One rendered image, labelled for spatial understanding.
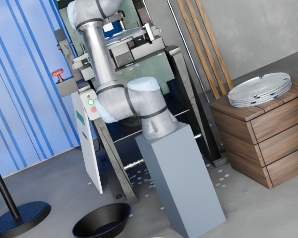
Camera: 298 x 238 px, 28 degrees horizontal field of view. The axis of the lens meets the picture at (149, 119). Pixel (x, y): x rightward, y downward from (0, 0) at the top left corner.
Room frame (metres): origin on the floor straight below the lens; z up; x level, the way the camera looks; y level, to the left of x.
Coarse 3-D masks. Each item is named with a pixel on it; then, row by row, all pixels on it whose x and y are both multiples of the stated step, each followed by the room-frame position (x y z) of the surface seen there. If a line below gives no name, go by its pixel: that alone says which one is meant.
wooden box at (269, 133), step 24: (288, 96) 2.41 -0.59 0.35; (216, 120) 2.72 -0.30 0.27; (240, 120) 2.42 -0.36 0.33; (264, 120) 2.38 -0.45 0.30; (288, 120) 2.40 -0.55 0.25; (240, 144) 2.52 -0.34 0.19; (264, 144) 2.37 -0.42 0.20; (288, 144) 2.39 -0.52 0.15; (240, 168) 2.63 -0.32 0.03; (264, 168) 2.37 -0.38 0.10; (288, 168) 2.38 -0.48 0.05
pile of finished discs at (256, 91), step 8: (248, 80) 2.74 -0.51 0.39; (256, 80) 2.70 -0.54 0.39; (264, 80) 2.63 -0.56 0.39; (272, 80) 2.60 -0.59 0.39; (280, 80) 2.55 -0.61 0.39; (288, 80) 2.54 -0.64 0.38; (240, 88) 2.68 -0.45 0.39; (248, 88) 2.61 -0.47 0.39; (256, 88) 2.56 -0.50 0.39; (264, 88) 2.53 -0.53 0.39; (272, 88) 2.49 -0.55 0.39; (280, 88) 2.47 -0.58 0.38; (288, 88) 2.49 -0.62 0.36; (232, 96) 2.61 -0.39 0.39; (240, 96) 2.56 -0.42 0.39; (248, 96) 2.51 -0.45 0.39; (256, 96) 2.46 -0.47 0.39; (264, 96) 2.45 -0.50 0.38; (272, 96) 2.45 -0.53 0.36; (232, 104) 2.57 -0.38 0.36; (240, 104) 2.51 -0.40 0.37; (248, 104) 2.48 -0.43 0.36; (256, 104) 2.46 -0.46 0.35
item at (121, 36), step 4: (132, 28) 3.10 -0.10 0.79; (136, 28) 3.07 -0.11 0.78; (140, 28) 2.96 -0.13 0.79; (120, 32) 3.14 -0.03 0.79; (124, 32) 3.12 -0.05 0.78; (128, 32) 3.05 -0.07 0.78; (132, 32) 2.99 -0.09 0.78; (136, 32) 2.91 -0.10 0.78; (112, 36) 3.14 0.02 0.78; (116, 36) 3.02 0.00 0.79; (120, 36) 2.96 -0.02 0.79; (124, 36) 2.95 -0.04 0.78; (128, 36) 2.87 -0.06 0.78; (108, 40) 3.00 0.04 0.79; (112, 40) 2.94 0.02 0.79; (116, 40) 2.93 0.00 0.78; (108, 44) 2.86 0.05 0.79
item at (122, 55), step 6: (132, 36) 2.85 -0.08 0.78; (120, 42) 2.83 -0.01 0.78; (126, 42) 2.95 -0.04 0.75; (108, 48) 2.82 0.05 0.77; (114, 48) 2.95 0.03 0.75; (120, 48) 2.95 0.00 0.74; (126, 48) 2.95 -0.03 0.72; (114, 54) 2.94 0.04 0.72; (120, 54) 2.95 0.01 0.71; (126, 54) 2.95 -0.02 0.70; (132, 54) 2.96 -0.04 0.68; (114, 60) 2.95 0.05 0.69; (120, 60) 2.94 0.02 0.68; (126, 60) 2.95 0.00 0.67; (132, 60) 2.95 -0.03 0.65; (120, 66) 2.95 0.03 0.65
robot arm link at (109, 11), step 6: (102, 0) 2.44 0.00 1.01; (108, 0) 2.45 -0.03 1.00; (114, 0) 2.46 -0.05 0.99; (120, 0) 2.48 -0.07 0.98; (102, 6) 2.44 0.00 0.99; (108, 6) 2.44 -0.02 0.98; (114, 6) 2.46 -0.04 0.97; (120, 6) 2.49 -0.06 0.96; (108, 12) 2.45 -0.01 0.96; (114, 12) 2.47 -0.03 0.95
